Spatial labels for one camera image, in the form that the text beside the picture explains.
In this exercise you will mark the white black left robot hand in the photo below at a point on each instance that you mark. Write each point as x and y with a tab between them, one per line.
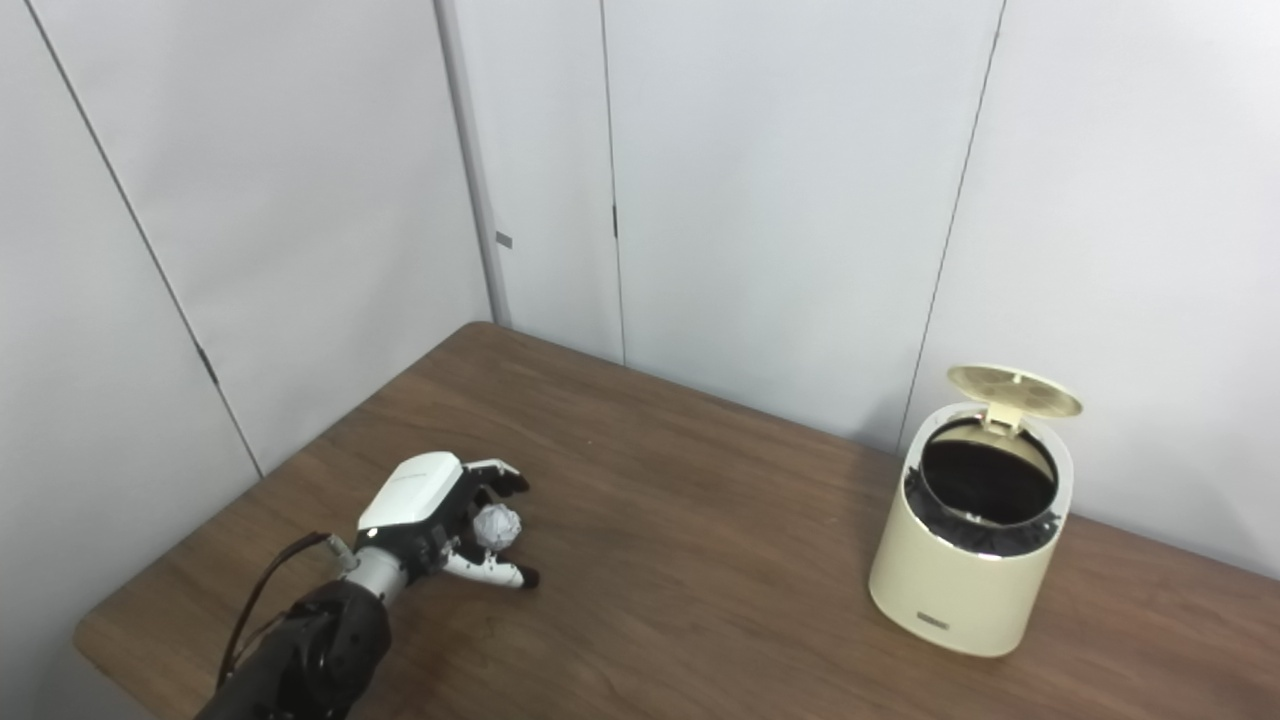
410	495

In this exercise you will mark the white paper ball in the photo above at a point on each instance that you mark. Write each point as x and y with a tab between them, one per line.
497	528

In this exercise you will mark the round cream bin lid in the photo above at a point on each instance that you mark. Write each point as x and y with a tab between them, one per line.
1015	390

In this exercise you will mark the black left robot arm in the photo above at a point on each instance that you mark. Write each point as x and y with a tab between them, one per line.
310	650

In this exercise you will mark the cream-colored plastic bin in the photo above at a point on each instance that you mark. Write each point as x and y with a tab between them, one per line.
950	590

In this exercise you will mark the gray wall corner strip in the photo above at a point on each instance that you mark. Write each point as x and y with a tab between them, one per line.
472	160

